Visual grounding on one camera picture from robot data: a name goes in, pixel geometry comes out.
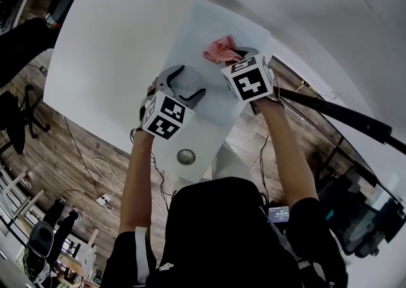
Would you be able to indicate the person's right forearm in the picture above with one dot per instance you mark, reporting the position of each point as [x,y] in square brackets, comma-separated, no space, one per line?
[292,160]

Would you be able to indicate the person's black shirt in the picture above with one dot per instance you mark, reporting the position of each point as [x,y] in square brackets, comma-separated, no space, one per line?
[215,223]

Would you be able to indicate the long black padded seat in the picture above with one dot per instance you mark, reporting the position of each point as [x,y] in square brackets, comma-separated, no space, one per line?
[22,45]

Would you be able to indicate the small red and silver bottle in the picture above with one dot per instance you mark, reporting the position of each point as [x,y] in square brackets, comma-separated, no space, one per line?
[53,21]

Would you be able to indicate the black mesh office chair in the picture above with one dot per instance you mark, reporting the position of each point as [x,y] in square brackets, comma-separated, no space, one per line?
[14,128]

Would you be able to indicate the white power strip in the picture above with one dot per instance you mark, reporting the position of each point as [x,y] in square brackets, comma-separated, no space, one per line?
[103,201]

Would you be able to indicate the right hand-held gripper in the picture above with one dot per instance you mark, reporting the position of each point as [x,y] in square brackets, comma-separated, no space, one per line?
[250,80]

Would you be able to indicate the person's left hand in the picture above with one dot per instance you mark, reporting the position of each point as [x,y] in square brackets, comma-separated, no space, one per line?
[153,87]

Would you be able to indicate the white table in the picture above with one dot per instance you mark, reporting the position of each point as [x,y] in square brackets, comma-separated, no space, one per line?
[111,52]

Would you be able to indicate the person's left forearm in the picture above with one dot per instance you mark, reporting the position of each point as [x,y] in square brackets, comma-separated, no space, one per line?
[138,185]

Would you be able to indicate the small black screen device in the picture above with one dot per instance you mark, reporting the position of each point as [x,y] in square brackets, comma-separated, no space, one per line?
[278,213]

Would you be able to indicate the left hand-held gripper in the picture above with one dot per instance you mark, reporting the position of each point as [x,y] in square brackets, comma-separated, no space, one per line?
[165,115]

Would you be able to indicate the pink knitted cloth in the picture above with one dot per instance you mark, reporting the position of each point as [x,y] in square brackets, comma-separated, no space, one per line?
[222,49]

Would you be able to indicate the white wooden frame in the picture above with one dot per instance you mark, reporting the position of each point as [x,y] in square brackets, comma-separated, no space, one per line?
[31,199]

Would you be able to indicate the whiteboard on black stand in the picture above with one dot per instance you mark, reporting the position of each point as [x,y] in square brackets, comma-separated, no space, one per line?
[349,115]

